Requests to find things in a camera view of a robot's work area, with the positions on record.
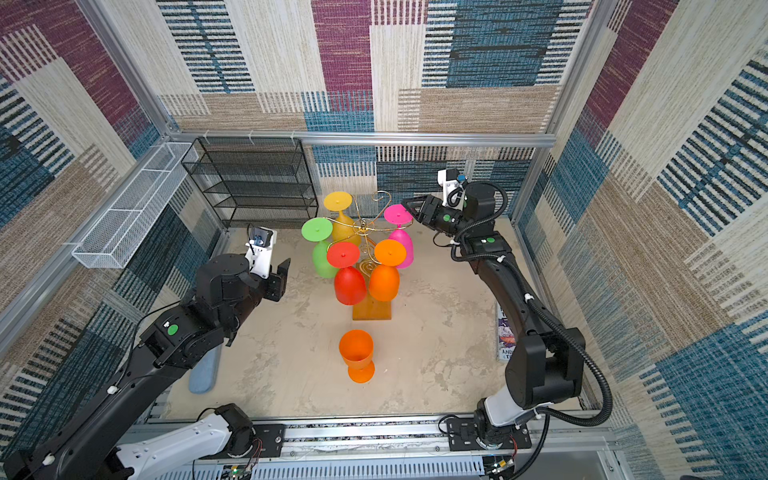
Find black mesh shelf rack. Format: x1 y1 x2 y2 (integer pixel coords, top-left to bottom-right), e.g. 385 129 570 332
182 137 319 229

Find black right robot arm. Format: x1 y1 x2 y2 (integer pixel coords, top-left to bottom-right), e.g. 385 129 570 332
402 181 596 449

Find light blue oblong object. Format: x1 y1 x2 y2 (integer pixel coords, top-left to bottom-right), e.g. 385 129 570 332
188 345 223 395

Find black corrugated cable conduit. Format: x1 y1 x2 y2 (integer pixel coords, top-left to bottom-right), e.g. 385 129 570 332
446 181 614 480

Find red plastic wine glass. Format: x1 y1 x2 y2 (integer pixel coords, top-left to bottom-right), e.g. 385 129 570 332
327 242 367 306

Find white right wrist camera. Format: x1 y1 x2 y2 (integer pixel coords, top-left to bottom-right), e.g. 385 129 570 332
437 168 466 209

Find yellow plastic wine glass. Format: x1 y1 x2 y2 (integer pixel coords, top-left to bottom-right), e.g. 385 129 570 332
324 191 361 246

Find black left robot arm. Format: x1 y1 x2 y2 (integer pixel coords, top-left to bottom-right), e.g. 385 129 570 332
4 254 290 479

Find gold wire wine glass rack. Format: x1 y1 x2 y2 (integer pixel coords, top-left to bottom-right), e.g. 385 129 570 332
345 191 397 321

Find treehouse paperback book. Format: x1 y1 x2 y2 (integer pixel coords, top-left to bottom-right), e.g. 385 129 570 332
496 304 516 362

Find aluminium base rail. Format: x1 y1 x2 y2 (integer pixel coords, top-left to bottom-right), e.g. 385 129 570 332
163 414 632 479

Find green plastic wine glass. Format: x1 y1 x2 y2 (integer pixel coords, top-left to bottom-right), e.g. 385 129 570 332
301 217 338 279

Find dark orange plastic wine glass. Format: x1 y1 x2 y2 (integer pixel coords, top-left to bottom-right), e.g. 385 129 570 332
339 330 375 383

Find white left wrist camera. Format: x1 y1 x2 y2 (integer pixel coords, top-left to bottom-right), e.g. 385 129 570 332
245 226 277 279

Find white wire wall basket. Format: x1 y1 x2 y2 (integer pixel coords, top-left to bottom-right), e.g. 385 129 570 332
72 142 192 269

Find light orange plastic wine glass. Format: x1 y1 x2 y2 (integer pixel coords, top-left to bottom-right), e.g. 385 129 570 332
369 239 407 302

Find magenta plastic wine glass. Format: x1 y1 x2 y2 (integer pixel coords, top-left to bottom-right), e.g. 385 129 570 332
384 204 414 269

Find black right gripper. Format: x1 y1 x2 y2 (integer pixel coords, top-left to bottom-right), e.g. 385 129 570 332
400 195 471 237

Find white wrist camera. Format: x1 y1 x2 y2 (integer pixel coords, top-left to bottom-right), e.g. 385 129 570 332
245 226 277 279
437 168 466 209

